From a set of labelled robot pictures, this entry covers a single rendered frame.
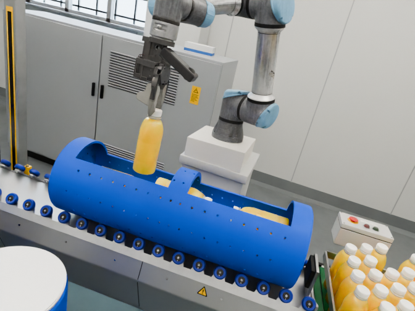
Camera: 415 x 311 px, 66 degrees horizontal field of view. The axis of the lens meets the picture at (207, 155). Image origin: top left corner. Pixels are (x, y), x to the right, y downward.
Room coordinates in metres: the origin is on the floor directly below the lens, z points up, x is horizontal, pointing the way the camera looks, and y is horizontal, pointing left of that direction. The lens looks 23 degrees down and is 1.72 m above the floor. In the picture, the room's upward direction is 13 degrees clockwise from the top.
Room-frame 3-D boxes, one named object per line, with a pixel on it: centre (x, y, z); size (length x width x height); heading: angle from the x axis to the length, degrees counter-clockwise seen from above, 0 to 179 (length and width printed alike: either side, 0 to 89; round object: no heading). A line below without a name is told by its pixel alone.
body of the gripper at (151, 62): (0.92, 0.20, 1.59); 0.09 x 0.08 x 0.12; 80
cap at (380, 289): (0.79, -0.60, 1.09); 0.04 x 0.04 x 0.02
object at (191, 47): (2.81, 0.26, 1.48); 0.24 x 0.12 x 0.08; 84
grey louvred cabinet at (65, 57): (3.03, 1.02, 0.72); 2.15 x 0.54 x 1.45; 76
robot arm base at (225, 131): (1.45, -0.07, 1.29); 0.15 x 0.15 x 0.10
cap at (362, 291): (0.76, -0.54, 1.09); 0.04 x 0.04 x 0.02
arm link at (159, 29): (0.92, 0.19, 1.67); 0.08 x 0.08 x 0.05
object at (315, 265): (0.91, -0.44, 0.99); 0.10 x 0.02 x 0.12; 170
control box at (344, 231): (1.16, -0.69, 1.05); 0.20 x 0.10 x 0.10; 80
